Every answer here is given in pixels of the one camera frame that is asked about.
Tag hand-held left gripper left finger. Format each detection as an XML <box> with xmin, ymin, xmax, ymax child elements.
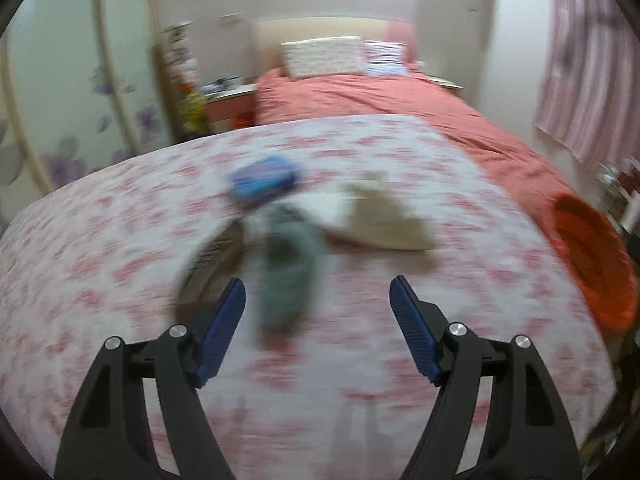
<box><xmin>54</xmin><ymin>277</ymin><xmax>247</xmax><ymax>480</ymax></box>

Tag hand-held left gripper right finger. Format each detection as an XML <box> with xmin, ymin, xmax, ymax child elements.
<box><xmin>389</xmin><ymin>275</ymin><xmax>584</xmax><ymax>480</ymax></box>

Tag grey blue cloth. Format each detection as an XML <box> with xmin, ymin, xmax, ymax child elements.
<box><xmin>254</xmin><ymin>205</ymin><xmax>328</xmax><ymax>343</ymax></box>

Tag orange plastic basket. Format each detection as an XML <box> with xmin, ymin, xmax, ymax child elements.
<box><xmin>544</xmin><ymin>192</ymin><xmax>639</xmax><ymax>332</ymax></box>

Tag brown striped sock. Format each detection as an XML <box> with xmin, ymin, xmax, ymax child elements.
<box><xmin>172</xmin><ymin>219</ymin><xmax>247</xmax><ymax>313</ymax></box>

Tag beige cloth item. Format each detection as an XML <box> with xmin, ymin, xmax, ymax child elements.
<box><xmin>324</xmin><ymin>170</ymin><xmax>438</xmax><ymax>252</ymax></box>

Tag pink floral tablecloth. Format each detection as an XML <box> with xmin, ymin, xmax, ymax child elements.
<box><xmin>0</xmin><ymin>114</ymin><xmax>619</xmax><ymax>480</ymax></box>

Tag white cloth piece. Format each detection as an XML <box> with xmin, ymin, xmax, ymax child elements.
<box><xmin>292</xmin><ymin>194</ymin><xmax>353</xmax><ymax>227</ymax></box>

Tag blue folded cloth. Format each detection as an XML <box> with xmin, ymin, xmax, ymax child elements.
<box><xmin>231</xmin><ymin>156</ymin><xmax>302</xmax><ymax>207</ymax></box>

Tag yellow plush toy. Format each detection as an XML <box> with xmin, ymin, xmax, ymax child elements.
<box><xmin>179</xmin><ymin>87</ymin><xmax>209</xmax><ymax>137</ymax></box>

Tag pink and white nightstand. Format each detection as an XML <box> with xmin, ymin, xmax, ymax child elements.
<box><xmin>201</xmin><ymin>82</ymin><xmax>259</xmax><ymax>132</ymax></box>

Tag salmon duvet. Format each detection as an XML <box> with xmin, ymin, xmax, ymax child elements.
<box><xmin>255</xmin><ymin>62</ymin><xmax>568</xmax><ymax>223</ymax></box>

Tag pink striped pillow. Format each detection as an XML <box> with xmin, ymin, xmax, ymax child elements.
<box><xmin>362</xmin><ymin>39</ymin><xmax>409</xmax><ymax>77</ymax></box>

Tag hanging plush toys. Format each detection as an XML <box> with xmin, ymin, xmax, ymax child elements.
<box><xmin>159</xmin><ymin>22</ymin><xmax>201</xmax><ymax>92</ymax></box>

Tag floral wardrobe sliding door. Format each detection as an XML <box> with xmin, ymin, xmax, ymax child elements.
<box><xmin>0</xmin><ymin>0</ymin><xmax>168</xmax><ymax>243</ymax></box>

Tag white floral pillow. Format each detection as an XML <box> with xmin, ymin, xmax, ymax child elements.
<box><xmin>278</xmin><ymin>36</ymin><xmax>369</xmax><ymax>80</ymax></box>

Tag beige bed headboard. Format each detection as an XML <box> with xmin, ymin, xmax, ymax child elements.
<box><xmin>251</xmin><ymin>16</ymin><xmax>420</xmax><ymax>81</ymax></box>

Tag pink curtain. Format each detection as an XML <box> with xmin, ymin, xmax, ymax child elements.
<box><xmin>532</xmin><ymin>0</ymin><xmax>640</xmax><ymax>171</ymax></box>

